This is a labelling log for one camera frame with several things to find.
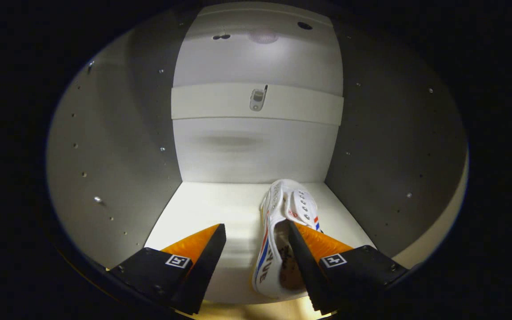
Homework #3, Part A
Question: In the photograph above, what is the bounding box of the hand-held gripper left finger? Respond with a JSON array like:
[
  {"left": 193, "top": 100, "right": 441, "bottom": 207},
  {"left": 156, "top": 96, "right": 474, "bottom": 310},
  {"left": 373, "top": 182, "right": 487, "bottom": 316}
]
[{"left": 107, "top": 224, "right": 227, "bottom": 315}]

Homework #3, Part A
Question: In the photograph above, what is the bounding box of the white canvas shoe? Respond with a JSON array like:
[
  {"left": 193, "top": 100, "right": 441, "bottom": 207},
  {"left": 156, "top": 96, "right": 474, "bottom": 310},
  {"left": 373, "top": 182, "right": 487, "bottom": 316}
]
[{"left": 252, "top": 179, "right": 328, "bottom": 299}]

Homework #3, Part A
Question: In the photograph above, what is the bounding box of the dark grey shoe cabinet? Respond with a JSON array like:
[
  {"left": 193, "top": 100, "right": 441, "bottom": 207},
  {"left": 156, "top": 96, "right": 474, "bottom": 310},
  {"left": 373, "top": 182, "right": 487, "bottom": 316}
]
[{"left": 46, "top": 0, "right": 470, "bottom": 307}]

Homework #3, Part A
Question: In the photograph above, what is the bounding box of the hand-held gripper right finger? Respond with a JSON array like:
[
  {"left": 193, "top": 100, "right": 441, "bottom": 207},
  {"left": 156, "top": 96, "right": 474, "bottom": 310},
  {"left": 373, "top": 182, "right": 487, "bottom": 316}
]
[{"left": 286, "top": 219, "right": 410, "bottom": 314}]

